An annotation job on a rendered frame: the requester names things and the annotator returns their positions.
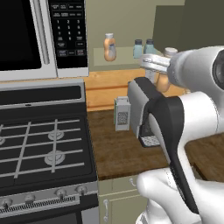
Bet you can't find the olive base cabinet door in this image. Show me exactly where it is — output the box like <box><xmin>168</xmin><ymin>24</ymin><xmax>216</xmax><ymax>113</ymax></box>
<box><xmin>98</xmin><ymin>194</ymin><xmax>149</xmax><ymax>224</ymax></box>

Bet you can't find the silver stove knob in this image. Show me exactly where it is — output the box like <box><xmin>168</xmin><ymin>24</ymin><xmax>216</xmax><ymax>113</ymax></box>
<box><xmin>55</xmin><ymin>187</ymin><xmax>68</xmax><ymax>201</ymax></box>
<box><xmin>75</xmin><ymin>185</ymin><xmax>88</xmax><ymax>197</ymax></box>
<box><xmin>24</xmin><ymin>193</ymin><xmax>37</xmax><ymax>205</ymax></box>
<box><xmin>0</xmin><ymin>197</ymin><xmax>13</xmax><ymax>209</ymax></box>

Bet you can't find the silver cabinet door handle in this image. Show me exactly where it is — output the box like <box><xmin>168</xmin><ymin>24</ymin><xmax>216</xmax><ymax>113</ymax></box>
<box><xmin>102</xmin><ymin>199</ymin><xmax>110</xmax><ymax>223</ymax></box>

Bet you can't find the white and green shaker box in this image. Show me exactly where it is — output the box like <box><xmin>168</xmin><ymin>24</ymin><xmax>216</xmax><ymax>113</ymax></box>
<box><xmin>113</xmin><ymin>95</ymin><xmax>131</xmax><ymax>132</ymax></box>

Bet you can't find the silver microwave handle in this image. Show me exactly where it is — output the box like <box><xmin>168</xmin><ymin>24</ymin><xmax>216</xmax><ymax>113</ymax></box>
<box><xmin>31</xmin><ymin>0</ymin><xmax>51</xmax><ymax>66</ymax></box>

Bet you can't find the black and silver stove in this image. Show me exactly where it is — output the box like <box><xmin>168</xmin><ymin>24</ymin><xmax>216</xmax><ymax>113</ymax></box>
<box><xmin>0</xmin><ymin>78</ymin><xmax>101</xmax><ymax>224</ymax></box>

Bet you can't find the olive open wall cabinet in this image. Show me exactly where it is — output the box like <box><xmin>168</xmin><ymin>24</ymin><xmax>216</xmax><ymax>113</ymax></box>
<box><xmin>87</xmin><ymin>0</ymin><xmax>187</xmax><ymax>73</ymax></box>

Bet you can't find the teal shaker with dark cap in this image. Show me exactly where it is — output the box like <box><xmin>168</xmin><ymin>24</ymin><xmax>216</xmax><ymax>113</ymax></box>
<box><xmin>143</xmin><ymin>38</ymin><xmax>158</xmax><ymax>55</ymax></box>
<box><xmin>133</xmin><ymin>38</ymin><xmax>144</xmax><ymax>60</ymax></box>

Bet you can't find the silver microwave oven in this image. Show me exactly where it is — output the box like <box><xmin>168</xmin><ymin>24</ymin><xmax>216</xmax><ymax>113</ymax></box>
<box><xmin>0</xmin><ymin>0</ymin><xmax>90</xmax><ymax>83</ymax></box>

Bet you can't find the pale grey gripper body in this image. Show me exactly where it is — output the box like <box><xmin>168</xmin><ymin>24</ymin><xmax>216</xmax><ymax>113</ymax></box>
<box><xmin>140</xmin><ymin>53</ymin><xmax>172</xmax><ymax>74</ymax></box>

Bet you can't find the olive drawer front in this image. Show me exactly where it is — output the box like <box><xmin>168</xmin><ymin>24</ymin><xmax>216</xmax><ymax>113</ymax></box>
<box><xmin>98</xmin><ymin>176</ymin><xmax>142</xmax><ymax>196</ymax></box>

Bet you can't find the orange condiment bottle, blue label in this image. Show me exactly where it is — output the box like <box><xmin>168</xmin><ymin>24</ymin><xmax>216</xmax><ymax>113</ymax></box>
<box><xmin>103</xmin><ymin>32</ymin><xmax>117</xmax><ymax>62</ymax></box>

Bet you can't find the grey and black coffee machine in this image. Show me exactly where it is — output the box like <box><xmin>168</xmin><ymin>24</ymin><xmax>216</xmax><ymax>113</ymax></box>
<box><xmin>127</xmin><ymin>76</ymin><xmax>165</xmax><ymax>149</ymax></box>

